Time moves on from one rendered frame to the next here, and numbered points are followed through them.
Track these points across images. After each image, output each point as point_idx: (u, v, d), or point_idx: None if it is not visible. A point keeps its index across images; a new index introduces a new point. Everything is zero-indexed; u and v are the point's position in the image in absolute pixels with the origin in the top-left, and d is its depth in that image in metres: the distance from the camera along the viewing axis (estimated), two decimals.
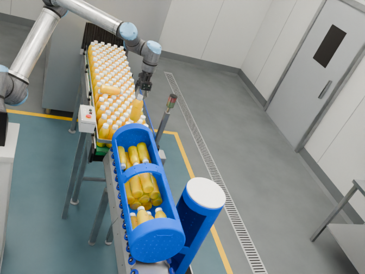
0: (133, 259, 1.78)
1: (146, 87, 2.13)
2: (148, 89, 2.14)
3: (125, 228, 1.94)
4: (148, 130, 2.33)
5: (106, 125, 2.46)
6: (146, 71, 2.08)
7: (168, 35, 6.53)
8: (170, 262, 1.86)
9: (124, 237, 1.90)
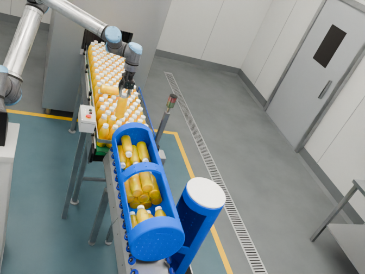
0: (133, 258, 1.78)
1: (130, 86, 2.27)
2: (131, 87, 2.27)
3: (126, 228, 1.94)
4: (148, 130, 2.34)
5: (106, 125, 2.46)
6: (129, 70, 2.21)
7: (168, 35, 6.53)
8: (170, 262, 1.86)
9: (124, 238, 1.90)
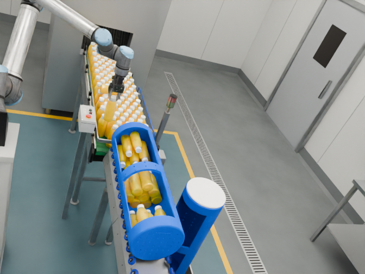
0: (133, 258, 1.78)
1: (119, 89, 2.24)
2: (120, 91, 2.25)
3: None
4: (148, 129, 2.34)
5: (114, 98, 2.33)
6: (119, 74, 2.19)
7: (168, 35, 6.53)
8: (170, 262, 1.86)
9: (124, 238, 1.90)
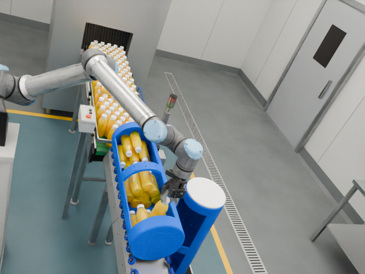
0: (133, 258, 1.78)
1: (178, 194, 1.63)
2: (180, 197, 1.64)
3: None
4: None
5: (168, 201, 1.72)
6: (181, 178, 1.57)
7: (168, 35, 6.53)
8: (170, 262, 1.86)
9: (124, 238, 1.90)
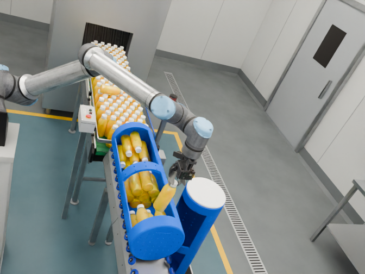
0: (133, 258, 1.78)
1: (187, 176, 1.57)
2: (188, 178, 1.58)
3: None
4: (148, 129, 2.34)
5: (175, 184, 1.66)
6: (190, 158, 1.51)
7: (168, 35, 6.53)
8: (170, 262, 1.86)
9: (124, 238, 1.90)
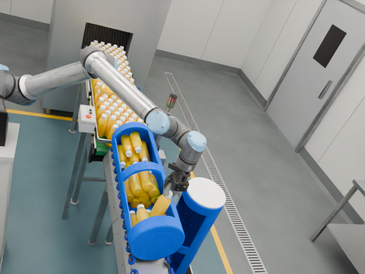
0: (133, 258, 1.78)
1: (181, 187, 1.61)
2: (182, 190, 1.61)
3: None
4: (148, 129, 2.34)
5: (170, 194, 1.70)
6: (184, 170, 1.55)
7: (168, 35, 6.53)
8: (170, 262, 1.86)
9: (124, 238, 1.90)
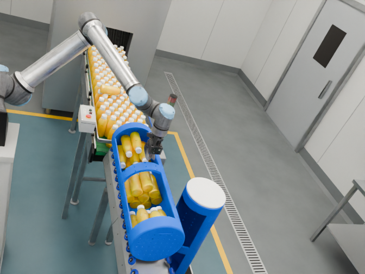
0: (133, 258, 1.78)
1: (156, 151, 1.96)
2: (157, 153, 1.97)
3: None
4: (148, 130, 2.34)
5: (154, 207, 1.88)
6: (157, 136, 1.90)
7: (168, 35, 6.53)
8: (170, 262, 1.86)
9: (124, 238, 1.90)
